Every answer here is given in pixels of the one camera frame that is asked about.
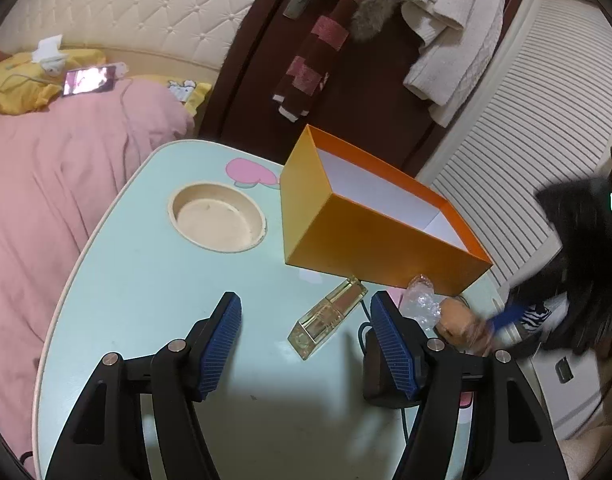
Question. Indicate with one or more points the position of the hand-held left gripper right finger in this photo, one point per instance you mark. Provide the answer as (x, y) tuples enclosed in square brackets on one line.
[(396, 350)]

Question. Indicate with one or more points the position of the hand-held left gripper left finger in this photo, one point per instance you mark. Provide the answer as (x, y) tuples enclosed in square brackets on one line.
[(218, 345)]

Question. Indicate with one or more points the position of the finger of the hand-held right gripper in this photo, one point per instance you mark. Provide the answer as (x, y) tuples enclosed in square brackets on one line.
[(503, 319)]

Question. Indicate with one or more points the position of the tan plush toy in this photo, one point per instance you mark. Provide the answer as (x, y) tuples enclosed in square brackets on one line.
[(458, 320)]

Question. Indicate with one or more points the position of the clear plastic wrap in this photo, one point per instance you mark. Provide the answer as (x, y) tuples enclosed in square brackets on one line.
[(421, 302)]

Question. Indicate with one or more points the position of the orange cardboard box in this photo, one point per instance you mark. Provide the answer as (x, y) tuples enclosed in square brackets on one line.
[(366, 240)]

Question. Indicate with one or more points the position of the light green desktop table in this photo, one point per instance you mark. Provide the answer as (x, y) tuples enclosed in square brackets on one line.
[(136, 285)]

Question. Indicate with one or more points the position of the gold glass perfume bottle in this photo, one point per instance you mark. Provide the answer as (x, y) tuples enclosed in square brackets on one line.
[(326, 317)]

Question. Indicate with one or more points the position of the white louvered closet door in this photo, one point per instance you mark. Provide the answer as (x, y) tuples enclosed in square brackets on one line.
[(536, 110)]

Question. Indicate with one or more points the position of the pink blanket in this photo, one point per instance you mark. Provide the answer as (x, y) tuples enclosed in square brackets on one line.
[(46, 185)]

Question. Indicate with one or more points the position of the white knit sweater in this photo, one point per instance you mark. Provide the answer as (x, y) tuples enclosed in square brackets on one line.
[(461, 50)]

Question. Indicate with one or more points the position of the yellow pillow with cartoon print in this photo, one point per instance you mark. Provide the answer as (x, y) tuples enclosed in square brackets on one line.
[(196, 97)]

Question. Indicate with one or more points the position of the dark brown wooden door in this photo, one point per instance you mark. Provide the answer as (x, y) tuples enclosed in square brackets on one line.
[(386, 90)]

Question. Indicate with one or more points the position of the maroon pink striped scarf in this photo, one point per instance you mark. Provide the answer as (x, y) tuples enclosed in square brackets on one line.
[(306, 75)]

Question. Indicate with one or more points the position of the smartphone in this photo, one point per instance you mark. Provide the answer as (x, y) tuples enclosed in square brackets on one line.
[(88, 79)]

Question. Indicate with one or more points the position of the plain yellow pillow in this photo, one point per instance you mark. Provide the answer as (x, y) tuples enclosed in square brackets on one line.
[(11, 90)]

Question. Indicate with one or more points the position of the white tissue box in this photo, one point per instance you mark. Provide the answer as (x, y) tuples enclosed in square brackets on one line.
[(48, 52)]

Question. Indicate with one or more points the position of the cream tufted headboard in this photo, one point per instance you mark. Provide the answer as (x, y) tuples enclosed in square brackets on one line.
[(161, 10)]

